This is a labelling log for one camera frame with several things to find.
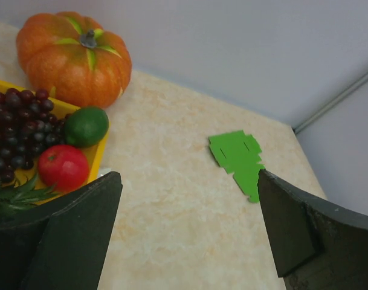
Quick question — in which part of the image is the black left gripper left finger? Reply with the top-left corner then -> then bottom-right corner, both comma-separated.
0,171 -> 123,290

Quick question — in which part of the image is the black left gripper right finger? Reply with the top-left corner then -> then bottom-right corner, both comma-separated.
258,170 -> 368,289

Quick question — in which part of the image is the green paper box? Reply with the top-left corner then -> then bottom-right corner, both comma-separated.
208,130 -> 265,203

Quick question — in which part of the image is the orange pineapple with leaves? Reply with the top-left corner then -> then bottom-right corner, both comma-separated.
0,173 -> 57,220

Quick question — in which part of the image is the red apple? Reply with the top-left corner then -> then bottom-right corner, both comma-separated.
37,144 -> 90,193

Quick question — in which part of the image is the green lime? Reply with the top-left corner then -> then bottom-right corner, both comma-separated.
63,106 -> 109,148

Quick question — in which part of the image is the dark purple grape bunch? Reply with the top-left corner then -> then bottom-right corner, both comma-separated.
0,88 -> 69,184

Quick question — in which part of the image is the orange pumpkin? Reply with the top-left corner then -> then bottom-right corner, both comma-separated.
16,11 -> 132,108

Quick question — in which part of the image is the aluminium corner post right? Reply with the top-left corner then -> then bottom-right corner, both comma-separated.
292,71 -> 368,135

